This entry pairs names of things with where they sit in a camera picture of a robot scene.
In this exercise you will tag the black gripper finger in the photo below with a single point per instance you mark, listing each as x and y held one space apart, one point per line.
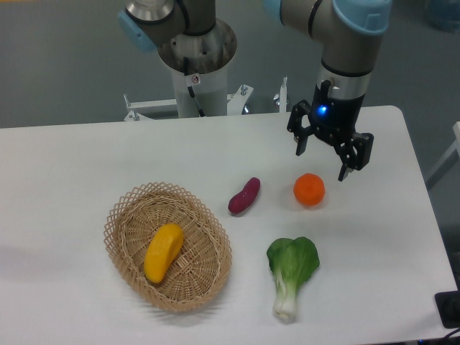
354 153
295 126

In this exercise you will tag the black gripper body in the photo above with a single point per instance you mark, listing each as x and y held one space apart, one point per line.
333 120

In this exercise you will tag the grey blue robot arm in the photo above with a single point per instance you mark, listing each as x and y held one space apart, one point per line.
350 32

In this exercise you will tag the woven wicker basket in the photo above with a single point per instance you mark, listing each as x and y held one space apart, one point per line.
202 266

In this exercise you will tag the yellow mango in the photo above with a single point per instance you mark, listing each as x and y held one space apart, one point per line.
162 250

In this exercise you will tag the orange fruit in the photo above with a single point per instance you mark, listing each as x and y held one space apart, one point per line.
309 189

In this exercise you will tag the purple sweet potato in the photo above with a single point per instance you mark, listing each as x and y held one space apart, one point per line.
240 202

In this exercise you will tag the white furniture at right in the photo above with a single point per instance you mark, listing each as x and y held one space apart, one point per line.
446 161

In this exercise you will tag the green bok choy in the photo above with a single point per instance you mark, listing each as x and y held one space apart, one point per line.
292 263

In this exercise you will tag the black device at edge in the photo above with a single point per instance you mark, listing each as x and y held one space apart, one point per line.
448 308

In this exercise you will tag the white metal base frame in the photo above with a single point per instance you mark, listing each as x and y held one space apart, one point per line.
236 104

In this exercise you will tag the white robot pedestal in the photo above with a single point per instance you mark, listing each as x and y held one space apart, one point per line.
199 68

